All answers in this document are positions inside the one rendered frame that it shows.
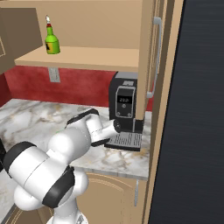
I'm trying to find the grey lower cabinet handle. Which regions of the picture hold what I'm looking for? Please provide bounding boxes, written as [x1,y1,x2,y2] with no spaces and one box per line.
[133,178,140,207]

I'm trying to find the tan cabinet door with handle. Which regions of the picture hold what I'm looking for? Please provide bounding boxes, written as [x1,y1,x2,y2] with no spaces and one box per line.
[136,0,171,121]

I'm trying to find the black appliance at counter edge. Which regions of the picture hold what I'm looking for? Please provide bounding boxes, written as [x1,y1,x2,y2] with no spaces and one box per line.
[0,136,7,173]

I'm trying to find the grey cabinet door handle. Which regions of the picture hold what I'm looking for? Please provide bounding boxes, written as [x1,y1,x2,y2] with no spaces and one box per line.
[146,16,163,99]

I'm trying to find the tan fridge housing panel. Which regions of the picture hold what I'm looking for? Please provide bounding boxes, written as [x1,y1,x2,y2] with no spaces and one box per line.
[142,0,186,224]

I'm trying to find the black fridge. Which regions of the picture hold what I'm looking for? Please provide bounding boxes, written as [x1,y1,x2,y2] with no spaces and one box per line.
[148,0,224,224]

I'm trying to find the green glass bottle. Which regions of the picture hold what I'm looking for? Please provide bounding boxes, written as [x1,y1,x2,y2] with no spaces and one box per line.
[44,15,61,55]

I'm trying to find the grey wall outlet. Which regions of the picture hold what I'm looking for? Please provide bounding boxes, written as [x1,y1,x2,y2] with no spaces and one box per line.
[47,66,61,84]

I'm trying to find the tan lower cabinet door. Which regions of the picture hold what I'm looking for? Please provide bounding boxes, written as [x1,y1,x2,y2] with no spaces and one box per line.
[73,171,149,224]

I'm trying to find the tan upper cabinet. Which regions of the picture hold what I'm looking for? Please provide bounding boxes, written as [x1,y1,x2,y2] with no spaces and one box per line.
[14,0,144,74]

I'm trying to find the black coffee machine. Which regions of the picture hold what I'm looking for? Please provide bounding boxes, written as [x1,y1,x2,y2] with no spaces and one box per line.
[103,71,145,152]

